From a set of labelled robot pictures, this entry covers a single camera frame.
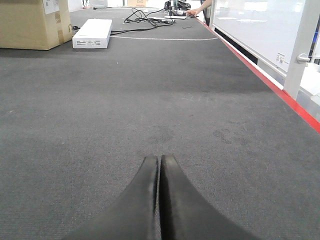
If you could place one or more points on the distant person hand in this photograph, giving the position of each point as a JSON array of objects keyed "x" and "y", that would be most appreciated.
[{"x": 193, "y": 12}]

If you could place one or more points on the large cardboard box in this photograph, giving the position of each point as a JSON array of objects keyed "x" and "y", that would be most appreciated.
[{"x": 34, "y": 24}]

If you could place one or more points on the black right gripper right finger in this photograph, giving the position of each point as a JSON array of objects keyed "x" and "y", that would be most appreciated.
[{"x": 184, "y": 212}]

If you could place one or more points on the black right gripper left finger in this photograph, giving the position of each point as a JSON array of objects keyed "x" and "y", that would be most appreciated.
[{"x": 132, "y": 215}]

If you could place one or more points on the white flat carton box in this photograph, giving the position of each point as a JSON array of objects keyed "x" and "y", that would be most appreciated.
[{"x": 94, "y": 34}]

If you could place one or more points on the white panel frame post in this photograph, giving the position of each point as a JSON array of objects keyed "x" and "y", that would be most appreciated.
[{"x": 300, "y": 54}]

